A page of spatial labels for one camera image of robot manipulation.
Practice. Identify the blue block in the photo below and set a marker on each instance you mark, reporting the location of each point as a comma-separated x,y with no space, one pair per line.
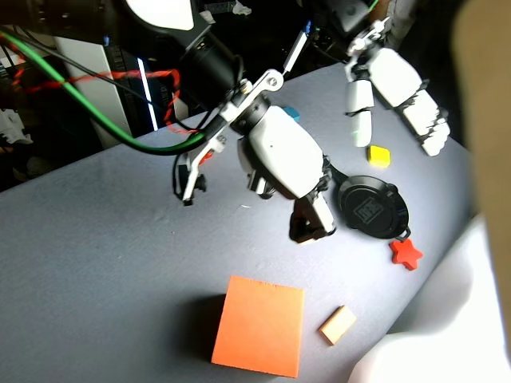
293,113

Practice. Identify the large orange cube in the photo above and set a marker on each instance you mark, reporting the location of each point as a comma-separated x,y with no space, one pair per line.
259,327

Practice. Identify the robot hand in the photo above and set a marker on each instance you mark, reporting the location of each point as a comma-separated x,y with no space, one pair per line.
283,155
395,80

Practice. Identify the grey tablecloth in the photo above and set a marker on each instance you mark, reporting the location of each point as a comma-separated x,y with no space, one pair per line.
120,259

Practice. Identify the beige panel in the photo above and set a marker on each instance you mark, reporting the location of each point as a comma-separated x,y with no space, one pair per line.
491,119

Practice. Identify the small flat wooden block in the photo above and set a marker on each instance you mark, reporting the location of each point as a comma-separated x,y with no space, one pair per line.
337,325

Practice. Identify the white adapter with blue plug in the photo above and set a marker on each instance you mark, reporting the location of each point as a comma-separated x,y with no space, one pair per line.
297,46

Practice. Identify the white plastic part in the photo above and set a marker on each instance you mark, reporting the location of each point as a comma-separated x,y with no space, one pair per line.
14,127

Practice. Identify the red star block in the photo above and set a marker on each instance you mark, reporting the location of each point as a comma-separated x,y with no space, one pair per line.
404,254

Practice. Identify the black computer case lit strip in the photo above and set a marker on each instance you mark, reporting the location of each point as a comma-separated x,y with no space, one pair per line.
147,91

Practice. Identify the red rounded block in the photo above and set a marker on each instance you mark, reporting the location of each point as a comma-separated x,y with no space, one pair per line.
205,159

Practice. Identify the yellow block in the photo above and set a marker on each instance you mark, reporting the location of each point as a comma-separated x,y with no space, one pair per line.
378,156

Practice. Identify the black toy frying pan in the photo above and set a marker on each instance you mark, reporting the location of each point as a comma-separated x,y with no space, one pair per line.
373,209

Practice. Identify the small white crumpled piece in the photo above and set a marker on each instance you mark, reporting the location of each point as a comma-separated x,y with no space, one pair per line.
241,7

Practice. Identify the white backdrop sheet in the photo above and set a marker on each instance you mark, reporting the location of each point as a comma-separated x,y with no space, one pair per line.
439,339

